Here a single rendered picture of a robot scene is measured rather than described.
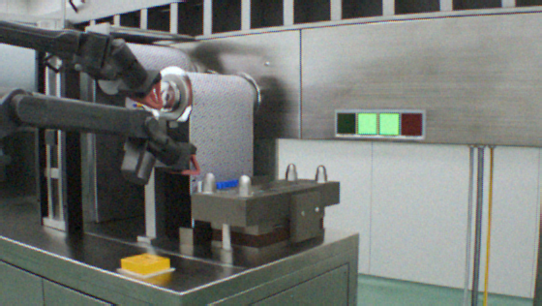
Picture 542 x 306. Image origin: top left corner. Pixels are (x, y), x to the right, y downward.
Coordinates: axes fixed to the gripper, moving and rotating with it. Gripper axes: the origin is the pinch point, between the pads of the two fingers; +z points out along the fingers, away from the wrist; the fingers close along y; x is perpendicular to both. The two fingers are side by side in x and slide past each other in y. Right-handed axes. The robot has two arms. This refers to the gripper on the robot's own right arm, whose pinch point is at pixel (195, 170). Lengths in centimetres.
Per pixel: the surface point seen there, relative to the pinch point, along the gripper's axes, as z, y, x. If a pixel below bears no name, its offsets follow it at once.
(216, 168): 5.9, 0.3, 3.5
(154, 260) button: -15.4, 12.8, -25.2
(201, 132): -3.0, 0.2, 8.9
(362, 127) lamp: 21.1, 28.6, 23.5
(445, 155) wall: 237, -28, 115
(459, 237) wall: 263, -16, 68
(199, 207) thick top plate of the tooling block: -1.7, 6.7, -9.3
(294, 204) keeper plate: 12.7, 21.2, -1.4
